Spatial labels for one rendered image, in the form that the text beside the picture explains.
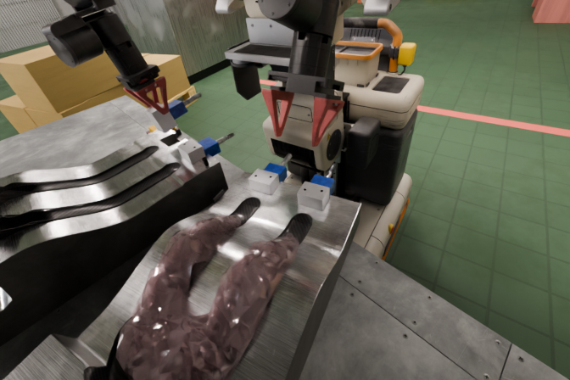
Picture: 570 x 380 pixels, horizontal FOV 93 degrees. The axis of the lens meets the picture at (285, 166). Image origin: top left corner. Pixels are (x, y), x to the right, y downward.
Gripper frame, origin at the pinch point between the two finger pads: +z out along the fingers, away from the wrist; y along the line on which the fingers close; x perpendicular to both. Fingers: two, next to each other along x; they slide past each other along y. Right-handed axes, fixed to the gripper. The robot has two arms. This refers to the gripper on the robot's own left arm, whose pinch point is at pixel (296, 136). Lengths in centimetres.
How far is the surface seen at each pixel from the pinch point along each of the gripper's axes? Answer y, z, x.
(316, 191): 2.9, 10.0, 5.6
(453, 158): 25, 22, 179
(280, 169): -7.7, 9.5, 9.3
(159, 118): -35.0, 3.8, -0.7
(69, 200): -35.1, 18.9, -18.4
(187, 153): -24.6, 9.2, -0.9
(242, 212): -8.5, 16.6, -0.8
